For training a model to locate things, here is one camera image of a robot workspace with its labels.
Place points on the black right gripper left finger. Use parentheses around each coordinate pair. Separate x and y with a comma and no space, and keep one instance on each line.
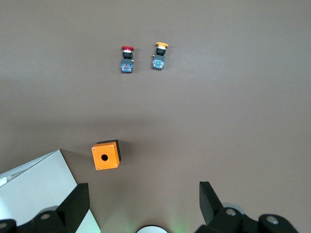
(73,208)

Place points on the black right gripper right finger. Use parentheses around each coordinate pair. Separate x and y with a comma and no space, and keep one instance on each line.
(211,208)

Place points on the orange button enclosure box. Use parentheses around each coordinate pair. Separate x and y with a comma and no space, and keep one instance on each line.
(105,157)

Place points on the red mushroom push button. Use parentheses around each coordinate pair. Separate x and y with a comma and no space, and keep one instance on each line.
(126,66)

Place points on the yellow mushroom push button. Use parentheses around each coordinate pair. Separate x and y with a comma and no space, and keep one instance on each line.
(158,63)

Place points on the white drawer cabinet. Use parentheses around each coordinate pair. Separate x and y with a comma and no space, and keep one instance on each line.
(36,184)

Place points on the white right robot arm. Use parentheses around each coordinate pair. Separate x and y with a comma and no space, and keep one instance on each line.
(151,230)

